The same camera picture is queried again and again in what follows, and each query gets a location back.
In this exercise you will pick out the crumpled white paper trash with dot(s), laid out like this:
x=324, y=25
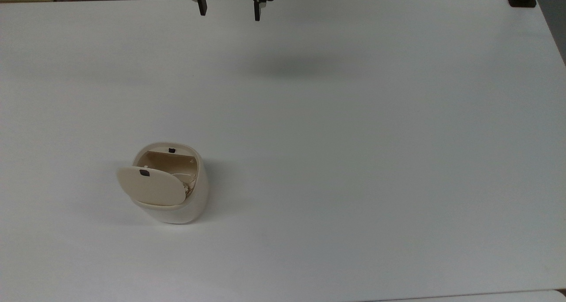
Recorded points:
x=186, y=186

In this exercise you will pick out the cream round trash bin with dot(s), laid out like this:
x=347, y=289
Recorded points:
x=194, y=196

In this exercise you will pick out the cream trash bin lid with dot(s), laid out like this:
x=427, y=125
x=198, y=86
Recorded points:
x=152, y=187

